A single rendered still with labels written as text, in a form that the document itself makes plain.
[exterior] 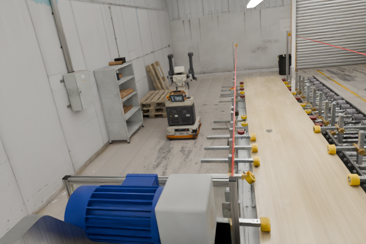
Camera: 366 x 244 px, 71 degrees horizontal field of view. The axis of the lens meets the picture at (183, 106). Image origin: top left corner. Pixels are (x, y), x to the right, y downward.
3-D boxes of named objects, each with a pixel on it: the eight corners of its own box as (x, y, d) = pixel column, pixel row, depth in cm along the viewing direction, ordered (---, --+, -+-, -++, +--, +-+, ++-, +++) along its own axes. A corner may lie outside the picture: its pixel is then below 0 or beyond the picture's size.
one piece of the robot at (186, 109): (195, 130, 502) (190, 90, 478) (168, 132, 514) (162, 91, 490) (197, 124, 533) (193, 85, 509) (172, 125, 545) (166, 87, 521)
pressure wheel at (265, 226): (259, 215, 161) (260, 229, 159) (260, 218, 153) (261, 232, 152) (269, 215, 159) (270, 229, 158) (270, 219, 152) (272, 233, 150)
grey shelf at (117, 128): (109, 144, 535) (93, 71, 489) (127, 127, 618) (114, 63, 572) (129, 143, 525) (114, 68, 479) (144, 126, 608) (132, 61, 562)
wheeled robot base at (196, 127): (197, 138, 498) (196, 127, 491) (166, 139, 512) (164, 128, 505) (201, 125, 561) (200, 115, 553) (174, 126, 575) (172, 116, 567)
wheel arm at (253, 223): (185, 223, 165) (185, 219, 164) (187, 219, 169) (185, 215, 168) (266, 227, 154) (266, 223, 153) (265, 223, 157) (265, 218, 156)
